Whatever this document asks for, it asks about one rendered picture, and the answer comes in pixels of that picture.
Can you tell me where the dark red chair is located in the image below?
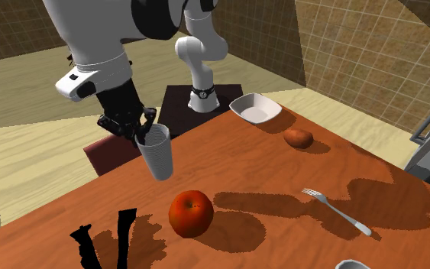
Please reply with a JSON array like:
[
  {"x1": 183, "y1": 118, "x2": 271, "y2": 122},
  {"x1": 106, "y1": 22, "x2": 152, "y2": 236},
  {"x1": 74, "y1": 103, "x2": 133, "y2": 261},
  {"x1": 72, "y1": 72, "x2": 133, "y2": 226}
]
[{"x1": 82, "y1": 133, "x2": 146, "y2": 177}]

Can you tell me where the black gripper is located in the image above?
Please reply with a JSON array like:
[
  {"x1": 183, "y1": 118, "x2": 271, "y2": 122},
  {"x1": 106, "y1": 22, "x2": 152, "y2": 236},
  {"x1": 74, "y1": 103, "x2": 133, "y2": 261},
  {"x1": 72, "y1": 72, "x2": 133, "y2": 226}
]
[{"x1": 95, "y1": 78, "x2": 159, "y2": 147}]

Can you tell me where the dark robot stand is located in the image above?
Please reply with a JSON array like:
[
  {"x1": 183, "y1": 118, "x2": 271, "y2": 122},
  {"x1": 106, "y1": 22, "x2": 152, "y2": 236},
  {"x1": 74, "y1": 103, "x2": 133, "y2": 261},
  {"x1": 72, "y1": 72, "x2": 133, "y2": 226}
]
[{"x1": 157, "y1": 83, "x2": 245, "y2": 140}]

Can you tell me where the brown potato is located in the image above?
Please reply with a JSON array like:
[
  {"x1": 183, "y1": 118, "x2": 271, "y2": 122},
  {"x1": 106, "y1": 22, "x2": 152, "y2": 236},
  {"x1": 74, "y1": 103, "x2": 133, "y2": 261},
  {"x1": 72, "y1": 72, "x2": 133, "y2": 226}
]
[{"x1": 283, "y1": 128, "x2": 315, "y2": 151}]

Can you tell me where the black forked object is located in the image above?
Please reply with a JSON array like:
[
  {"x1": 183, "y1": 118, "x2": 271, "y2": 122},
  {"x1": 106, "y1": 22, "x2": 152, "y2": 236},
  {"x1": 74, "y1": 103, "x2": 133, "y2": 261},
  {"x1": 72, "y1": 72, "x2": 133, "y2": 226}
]
[{"x1": 69, "y1": 207, "x2": 138, "y2": 269}]

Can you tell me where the silver fork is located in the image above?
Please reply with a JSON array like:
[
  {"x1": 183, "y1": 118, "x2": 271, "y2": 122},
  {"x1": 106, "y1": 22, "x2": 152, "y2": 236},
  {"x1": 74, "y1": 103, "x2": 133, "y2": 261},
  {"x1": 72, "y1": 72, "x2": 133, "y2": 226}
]
[{"x1": 301, "y1": 187, "x2": 373, "y2": 237}]

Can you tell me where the white square bowl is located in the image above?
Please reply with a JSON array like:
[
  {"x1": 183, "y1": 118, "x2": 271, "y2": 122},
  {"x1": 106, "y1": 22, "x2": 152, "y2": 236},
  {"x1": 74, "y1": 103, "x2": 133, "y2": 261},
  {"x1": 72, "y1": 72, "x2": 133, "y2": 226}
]
[{"x1": 228, "y1": 92, "x2": 283, "y2": 125}]

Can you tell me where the white ribbed cup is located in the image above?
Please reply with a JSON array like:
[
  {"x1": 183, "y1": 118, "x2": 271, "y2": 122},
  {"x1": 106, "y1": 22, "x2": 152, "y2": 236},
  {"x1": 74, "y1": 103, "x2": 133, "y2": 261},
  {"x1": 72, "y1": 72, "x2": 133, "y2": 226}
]
[{"x1": 134, "y1": 123, "x2": 174, "y2": 183}]

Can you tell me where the red apple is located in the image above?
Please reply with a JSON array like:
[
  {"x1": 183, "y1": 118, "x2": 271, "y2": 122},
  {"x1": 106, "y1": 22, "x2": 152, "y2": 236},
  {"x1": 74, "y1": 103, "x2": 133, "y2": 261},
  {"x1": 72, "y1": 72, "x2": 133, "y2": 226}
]
[{"x1": 167, "y1": 190, "x2": 215, "y2": 239}]

